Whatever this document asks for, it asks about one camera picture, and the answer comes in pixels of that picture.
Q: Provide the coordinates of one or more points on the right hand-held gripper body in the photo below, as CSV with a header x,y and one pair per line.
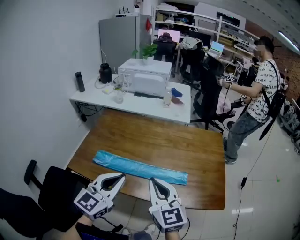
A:
x,y
172,216

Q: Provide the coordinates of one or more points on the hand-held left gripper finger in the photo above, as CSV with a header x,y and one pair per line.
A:
x,y
118,189
110,175

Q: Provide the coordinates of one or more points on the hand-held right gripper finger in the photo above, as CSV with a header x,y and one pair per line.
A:
x,y
172,193
153,197

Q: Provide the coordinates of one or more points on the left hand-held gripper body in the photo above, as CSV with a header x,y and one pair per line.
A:
x,y
90,202

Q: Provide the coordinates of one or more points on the blue plastic bag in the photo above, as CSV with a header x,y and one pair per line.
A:
x,y
136,167

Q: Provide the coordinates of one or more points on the person's right forearm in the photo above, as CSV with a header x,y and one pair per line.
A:
x,y
173,236

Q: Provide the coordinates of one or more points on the person's left forearm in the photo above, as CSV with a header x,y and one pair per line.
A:
x,y
83,228

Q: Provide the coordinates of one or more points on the person's dark shorts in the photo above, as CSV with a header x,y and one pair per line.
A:
x,y
100,234

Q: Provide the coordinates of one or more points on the black mesh office chair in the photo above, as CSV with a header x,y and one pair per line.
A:
x,y
58,187

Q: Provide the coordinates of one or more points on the white desk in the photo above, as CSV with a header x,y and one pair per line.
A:
x,y
140,106

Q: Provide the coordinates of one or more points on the clear drinking glass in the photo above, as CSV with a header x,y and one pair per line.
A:
x,y
119,97

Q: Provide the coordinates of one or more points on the white power adapter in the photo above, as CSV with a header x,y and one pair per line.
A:
x,y
107,90

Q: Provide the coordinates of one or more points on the dark red pouch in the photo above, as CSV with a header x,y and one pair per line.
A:
x,y
177,100

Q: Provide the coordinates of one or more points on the clear plastic bottle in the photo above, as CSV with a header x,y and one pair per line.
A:
x,y
167,98

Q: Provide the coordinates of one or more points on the black thermos bottle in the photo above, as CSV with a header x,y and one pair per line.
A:
x,y
80,82

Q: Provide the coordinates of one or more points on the blue cloth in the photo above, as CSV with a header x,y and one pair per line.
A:
x,y
177,92

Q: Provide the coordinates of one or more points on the black round jar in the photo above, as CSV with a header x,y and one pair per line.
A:
x,y
105,73

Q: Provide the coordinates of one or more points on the pink cloth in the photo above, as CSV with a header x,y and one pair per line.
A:
x,y
222,104

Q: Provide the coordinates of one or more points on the white microwave oven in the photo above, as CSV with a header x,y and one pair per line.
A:
x,y
146,77

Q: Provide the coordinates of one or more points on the large black swivel chair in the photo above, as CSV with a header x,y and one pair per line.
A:
x,y
209,93

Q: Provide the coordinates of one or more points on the green potted plant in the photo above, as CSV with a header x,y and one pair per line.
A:
x,y
147,51

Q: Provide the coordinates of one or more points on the grey metal cabinet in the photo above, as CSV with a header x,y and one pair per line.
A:
x,y
117,42

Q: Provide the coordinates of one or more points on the black chair with jacket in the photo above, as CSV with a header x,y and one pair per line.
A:
x,y
193,61

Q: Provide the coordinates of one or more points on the black gaming chair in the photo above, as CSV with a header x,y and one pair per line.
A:
x,y
164,49

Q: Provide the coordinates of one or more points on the white jacket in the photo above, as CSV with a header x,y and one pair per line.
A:
x,y
191,43

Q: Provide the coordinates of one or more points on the open laptop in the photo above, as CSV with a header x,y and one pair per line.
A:
x,y
216,48

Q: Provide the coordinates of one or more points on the pink lit monitor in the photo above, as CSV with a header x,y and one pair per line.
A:
x,y
174,35

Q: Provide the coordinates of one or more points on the small red flag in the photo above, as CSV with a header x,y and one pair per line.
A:
x,y
148,24

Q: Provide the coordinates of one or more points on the white router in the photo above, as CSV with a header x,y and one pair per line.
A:
x,y
126,14

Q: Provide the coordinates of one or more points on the white storage shelf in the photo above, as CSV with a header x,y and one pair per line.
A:
x,y
211,21

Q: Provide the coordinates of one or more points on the ceiling light tube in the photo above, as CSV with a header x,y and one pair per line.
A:
x,y
289,41

